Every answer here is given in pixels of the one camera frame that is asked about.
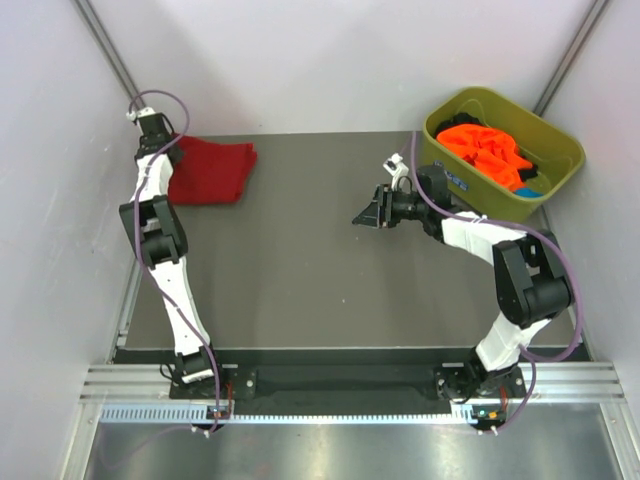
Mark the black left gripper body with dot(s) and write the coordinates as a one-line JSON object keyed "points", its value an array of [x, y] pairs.
{"points": [[178, 153]]}

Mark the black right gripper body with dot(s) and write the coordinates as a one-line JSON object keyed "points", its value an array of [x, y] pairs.
{"points": [[399, 206]]}

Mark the dark red t-shirt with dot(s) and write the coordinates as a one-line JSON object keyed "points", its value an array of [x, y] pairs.
{"points": [[210, 173]]}

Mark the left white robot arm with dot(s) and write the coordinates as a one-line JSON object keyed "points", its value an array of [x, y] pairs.
{"points": [[159, 243]]}

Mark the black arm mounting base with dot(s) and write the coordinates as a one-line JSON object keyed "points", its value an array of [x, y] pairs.
{"points": [[350, 381]]}

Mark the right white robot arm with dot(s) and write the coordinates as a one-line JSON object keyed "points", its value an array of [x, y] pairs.
{"points": [[531, 284]]}

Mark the black garment in bin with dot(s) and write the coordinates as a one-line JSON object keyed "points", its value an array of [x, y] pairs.
{"points": [[461, 118]]}

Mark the orange t-shirt in bin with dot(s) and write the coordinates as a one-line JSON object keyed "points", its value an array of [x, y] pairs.
{"points": [[492, 152]]}

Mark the olive green plastic bin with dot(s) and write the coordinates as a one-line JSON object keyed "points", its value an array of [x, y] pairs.
{"points": [[557, 155]]}

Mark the blue garment in bin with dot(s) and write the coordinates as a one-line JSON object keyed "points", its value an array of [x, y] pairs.
{"points": [[527, 193]]}

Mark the left aluminium frame post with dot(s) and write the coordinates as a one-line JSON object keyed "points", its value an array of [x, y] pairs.
{"points": [[94, 24]]}

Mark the aluminium frame post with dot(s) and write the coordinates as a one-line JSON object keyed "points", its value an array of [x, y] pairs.
{"points": [[94, 24], [587, 26]]}

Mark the right aluminium frame post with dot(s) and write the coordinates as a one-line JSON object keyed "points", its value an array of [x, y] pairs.
{"points": [[587, 26]]}

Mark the slotted grey cable duct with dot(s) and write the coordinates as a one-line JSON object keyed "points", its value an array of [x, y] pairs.
{"points": [[202, 414]]}

